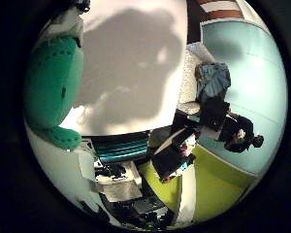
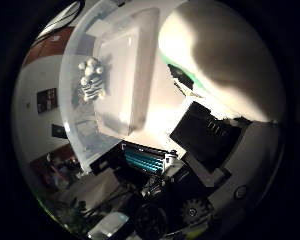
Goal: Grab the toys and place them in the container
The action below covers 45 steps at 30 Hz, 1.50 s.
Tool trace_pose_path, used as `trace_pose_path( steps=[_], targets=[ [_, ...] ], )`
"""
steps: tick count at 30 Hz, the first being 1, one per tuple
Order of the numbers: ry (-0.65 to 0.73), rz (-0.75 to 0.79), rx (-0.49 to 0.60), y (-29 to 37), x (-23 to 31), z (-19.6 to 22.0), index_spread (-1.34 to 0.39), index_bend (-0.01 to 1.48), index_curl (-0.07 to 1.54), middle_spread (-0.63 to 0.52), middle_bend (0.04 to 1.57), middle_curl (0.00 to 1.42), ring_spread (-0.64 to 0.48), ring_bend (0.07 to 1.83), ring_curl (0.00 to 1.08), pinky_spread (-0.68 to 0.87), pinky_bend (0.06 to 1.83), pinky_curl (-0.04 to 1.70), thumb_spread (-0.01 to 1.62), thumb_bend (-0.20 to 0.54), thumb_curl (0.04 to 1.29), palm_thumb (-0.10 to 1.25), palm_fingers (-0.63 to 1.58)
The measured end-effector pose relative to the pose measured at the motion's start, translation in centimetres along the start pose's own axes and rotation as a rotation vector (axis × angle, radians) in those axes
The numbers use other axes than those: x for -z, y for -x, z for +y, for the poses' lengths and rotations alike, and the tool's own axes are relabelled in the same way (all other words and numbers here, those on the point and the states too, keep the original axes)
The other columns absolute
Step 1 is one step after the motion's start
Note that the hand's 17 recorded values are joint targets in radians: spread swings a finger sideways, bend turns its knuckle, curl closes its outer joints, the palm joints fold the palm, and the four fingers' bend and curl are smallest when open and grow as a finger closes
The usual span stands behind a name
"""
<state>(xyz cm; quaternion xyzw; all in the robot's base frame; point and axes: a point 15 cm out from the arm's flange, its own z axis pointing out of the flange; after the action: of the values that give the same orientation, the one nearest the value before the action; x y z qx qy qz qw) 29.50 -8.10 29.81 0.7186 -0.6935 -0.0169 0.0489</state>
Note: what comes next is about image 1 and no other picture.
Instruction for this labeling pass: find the black bag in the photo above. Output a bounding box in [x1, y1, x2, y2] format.
[198, 96, 231, 132]

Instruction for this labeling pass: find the blue plaid cloth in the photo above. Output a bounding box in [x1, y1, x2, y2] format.
[194, 61, 232, 105]

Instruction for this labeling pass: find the grey armchair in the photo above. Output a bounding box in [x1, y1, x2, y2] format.
[176, 42, 217, 116]

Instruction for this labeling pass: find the rack with teal lights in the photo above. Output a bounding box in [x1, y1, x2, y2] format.
[90, 130, 151, 163]

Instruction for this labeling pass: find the green frog plush toy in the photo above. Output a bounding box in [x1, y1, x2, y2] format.
[23, 13, 85, 151]

